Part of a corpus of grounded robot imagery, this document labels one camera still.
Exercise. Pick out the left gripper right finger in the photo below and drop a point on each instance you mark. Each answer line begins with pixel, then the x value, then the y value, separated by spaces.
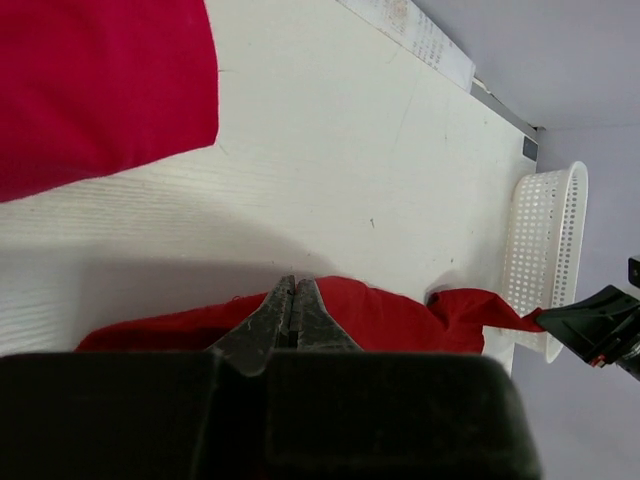
pixel 348 414

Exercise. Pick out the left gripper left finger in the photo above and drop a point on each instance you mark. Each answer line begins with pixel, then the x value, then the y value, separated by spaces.
pixel 154 415

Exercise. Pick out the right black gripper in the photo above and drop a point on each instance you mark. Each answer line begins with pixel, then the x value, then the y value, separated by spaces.
pixel 603 329

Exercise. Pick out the white perforated plastic basket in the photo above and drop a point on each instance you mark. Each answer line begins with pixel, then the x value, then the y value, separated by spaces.
pixel 533 244

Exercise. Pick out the dark red t-shirt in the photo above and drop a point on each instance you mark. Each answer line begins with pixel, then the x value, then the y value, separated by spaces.
pixel 453 321

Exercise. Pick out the folded bright red t-shirt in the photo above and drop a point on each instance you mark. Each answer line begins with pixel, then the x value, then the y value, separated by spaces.
pixel 93 88

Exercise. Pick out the papers at table back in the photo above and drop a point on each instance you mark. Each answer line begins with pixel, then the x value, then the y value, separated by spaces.
pixel 407 25

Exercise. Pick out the aluminium table edge rail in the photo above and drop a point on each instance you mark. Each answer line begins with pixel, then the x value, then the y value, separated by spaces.
pixel 530 147

